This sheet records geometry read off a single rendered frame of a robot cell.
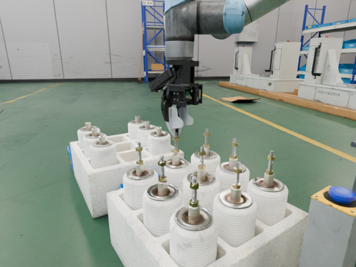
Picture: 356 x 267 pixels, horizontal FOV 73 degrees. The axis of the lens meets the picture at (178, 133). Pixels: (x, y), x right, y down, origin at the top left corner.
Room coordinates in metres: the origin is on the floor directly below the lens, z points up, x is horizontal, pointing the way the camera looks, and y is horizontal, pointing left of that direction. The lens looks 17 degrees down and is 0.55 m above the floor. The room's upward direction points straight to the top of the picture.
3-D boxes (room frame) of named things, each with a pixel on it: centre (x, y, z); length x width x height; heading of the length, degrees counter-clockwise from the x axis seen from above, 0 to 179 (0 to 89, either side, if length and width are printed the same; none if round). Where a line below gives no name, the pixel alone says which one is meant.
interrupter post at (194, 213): (0.40, -0.03, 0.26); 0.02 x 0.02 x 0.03
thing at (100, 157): (0.84, 0.28, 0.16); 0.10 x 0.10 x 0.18
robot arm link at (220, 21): (0.65, -0.11, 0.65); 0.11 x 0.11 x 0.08; 79
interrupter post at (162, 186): (0.50, 0.04, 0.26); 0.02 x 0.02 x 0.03
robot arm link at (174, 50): (0.66, -0.01, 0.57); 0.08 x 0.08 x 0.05
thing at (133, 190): (0.60, 0.10, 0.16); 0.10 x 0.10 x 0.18
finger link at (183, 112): (0.67, -0.02, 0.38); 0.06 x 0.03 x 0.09; 46
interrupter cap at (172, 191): (0.50, 0.04, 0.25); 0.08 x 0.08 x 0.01
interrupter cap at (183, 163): (0.67, 0.01, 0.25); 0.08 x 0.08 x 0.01
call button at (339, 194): (0.37, -0.29, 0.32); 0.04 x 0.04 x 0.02
